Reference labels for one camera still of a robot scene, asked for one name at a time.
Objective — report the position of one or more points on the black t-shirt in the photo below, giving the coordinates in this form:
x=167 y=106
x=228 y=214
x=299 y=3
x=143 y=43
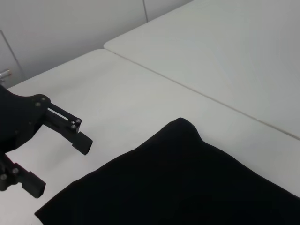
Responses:
x=175 y=182

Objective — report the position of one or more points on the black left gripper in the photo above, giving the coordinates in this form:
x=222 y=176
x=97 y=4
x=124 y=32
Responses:
x=18 y=119

